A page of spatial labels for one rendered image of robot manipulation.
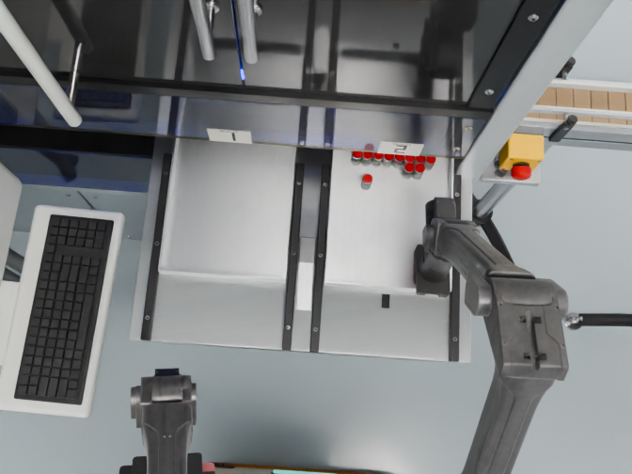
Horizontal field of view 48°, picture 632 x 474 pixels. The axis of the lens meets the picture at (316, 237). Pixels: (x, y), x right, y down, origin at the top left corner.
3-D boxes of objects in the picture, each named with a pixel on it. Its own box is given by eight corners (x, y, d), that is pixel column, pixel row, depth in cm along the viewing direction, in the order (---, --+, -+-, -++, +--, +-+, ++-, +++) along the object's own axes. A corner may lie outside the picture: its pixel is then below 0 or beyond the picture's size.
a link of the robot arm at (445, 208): (427, 239, 121) (477, 242, 122) (425, 180, 126) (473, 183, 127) (414, 265, 132) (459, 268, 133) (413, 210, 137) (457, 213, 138)
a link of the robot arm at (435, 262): (430, 259, 126) (462, 260, 127) (429, 224, 129) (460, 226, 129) (423, 273, 133) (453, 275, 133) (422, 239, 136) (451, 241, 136)
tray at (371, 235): (333, 134, 157) (334, 128, 154) (450, 143, 158) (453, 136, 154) (323, 285, 148) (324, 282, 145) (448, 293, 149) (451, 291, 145)
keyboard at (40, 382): (52, 214, 158) (48, 212, 156) (115, 221, 158) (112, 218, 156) (14, 399, 148) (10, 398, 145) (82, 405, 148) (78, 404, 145)
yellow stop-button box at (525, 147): (498, 137, 150) (508, 123, 143) (532, 140, 150) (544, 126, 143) (498, 171, 148) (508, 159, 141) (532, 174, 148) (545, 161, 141)
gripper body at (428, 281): (447, 249, 142) (455, 234, 135) (448, 298, 138) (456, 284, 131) (415, 247, 142) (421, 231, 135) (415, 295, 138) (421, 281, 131)
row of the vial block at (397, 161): (351, 155, 156) (352, 148, 151) (432, 162, 156) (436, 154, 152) (350, 165, 155) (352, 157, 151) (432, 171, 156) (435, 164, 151)
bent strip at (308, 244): (300, 243, 151) (300, 236, 145) (314, 244, 151) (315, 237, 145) (296, 309, 147) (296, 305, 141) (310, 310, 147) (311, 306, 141)
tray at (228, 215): (180, 122, 157) (177, 116, 153) (297, 132, 157) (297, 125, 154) (161, 274, 148) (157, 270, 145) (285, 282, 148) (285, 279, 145)
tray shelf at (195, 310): (158, 124, 158) (157, 121, 157) (470, 148, 159) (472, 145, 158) (130, 340, 146) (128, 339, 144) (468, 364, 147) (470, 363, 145)
